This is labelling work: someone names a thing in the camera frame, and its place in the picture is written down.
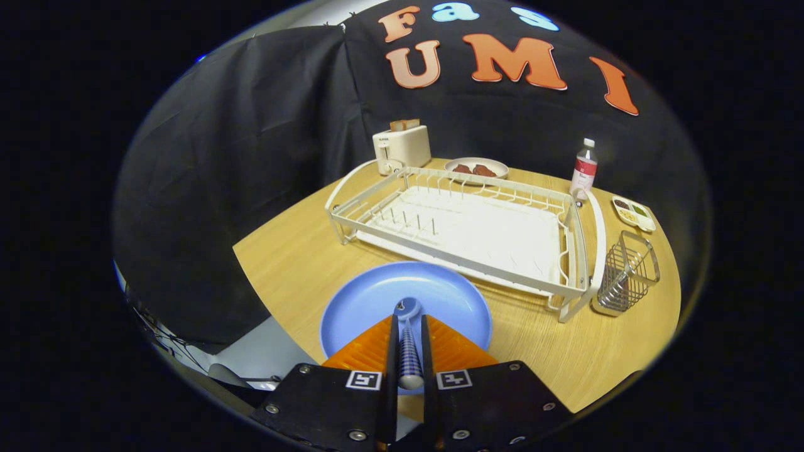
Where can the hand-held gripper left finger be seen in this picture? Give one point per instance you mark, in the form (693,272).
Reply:
(391,376)

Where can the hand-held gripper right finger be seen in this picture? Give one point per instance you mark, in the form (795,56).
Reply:
(429,376)

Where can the blue plate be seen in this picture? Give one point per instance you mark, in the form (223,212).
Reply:
(377,295)

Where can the metal mesh basket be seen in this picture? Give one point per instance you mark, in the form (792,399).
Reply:
(628,276)

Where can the white oval plate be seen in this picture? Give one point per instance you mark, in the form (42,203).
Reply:
(499,166)

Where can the brown meat piece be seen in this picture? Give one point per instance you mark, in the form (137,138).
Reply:
(484,171)
(462,169)

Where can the white toaster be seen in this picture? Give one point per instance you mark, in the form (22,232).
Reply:
(408,147)

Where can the brown toast slice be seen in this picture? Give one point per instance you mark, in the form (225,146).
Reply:
(397,125)
(413,123)

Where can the pile of yellow beans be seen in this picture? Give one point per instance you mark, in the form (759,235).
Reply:
(629,216)

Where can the clear bottle with red label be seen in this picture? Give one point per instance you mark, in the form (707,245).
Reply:
(584,169)

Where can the white divided tray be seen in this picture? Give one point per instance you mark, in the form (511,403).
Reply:
(647,225)

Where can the pile of green beans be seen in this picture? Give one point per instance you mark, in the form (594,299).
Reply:
(639,210)

